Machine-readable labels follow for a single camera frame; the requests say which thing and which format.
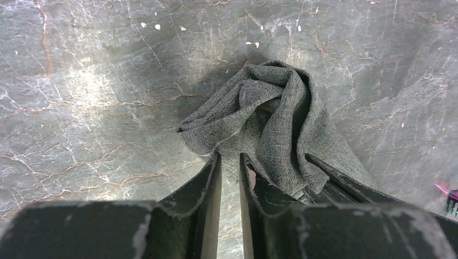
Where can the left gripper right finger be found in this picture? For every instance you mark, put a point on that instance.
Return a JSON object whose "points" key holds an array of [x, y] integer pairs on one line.
{"points": [[275, 225]]}

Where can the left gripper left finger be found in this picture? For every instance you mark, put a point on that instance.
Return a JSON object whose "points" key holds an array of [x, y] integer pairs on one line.
{"points": [[184, 224]]}

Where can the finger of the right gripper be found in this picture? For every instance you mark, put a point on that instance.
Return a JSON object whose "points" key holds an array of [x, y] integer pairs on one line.
{"points": [[340, 188]]}

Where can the grey cloth napkin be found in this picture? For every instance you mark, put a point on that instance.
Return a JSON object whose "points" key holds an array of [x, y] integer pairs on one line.
{"points": [[272, 113]]}

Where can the purple plastic utensil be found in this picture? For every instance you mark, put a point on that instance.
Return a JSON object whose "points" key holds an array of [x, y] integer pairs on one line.
{"points": [[451, 199]]}

